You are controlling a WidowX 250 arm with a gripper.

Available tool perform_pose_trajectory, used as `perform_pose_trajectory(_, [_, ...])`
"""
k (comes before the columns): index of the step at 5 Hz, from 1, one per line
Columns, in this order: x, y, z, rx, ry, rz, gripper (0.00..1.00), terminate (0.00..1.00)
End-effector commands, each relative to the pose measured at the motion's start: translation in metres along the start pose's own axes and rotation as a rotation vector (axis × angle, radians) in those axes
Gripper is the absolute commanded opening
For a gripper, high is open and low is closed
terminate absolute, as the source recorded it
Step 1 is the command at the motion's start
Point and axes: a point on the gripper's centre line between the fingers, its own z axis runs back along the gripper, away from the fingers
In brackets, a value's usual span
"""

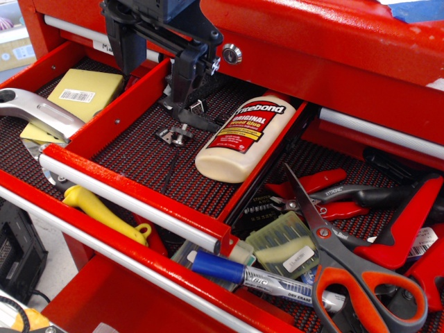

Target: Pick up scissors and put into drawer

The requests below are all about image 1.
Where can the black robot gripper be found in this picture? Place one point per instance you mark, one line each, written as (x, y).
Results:
(178, 27)

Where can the red and grey scissors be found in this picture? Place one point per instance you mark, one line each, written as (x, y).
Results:
(338, 265)

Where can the open red upper drawer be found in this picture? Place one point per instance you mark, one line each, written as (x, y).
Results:
(118, 157)

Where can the silver chest lock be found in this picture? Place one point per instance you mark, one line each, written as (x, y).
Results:
(232, 54)

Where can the small metal clamp part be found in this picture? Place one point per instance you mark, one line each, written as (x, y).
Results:
(177, 136)

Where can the yellow sticky note pad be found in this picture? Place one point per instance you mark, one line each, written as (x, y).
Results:
(84, 93)

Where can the Titebond wood glue bottle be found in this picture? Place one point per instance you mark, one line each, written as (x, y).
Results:
(236, 149)

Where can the red tool chest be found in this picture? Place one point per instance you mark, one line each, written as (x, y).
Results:
(366, 78)

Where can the black screwdriver bit holder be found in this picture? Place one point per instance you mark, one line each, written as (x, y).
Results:
(257, 214)

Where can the clear plastic case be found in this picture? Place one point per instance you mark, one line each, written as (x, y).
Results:
(222, 270)

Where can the clear green drill bit case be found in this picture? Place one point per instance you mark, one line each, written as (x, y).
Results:
(284, 247)

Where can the black electronic box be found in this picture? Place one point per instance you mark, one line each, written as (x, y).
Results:
(23, 256)

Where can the blue BIC dry erase marker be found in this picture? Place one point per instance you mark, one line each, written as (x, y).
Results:
(277, 285)

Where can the black cable tie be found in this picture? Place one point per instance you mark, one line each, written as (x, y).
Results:
(170, 172)

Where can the yellow plastic tool handle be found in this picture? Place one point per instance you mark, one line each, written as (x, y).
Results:
(80, 197)

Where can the red handled Xytronic cutters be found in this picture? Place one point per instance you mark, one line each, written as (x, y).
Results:
(334, 200)

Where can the red handled crimping pliers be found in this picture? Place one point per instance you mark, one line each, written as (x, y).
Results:
(392, 246)

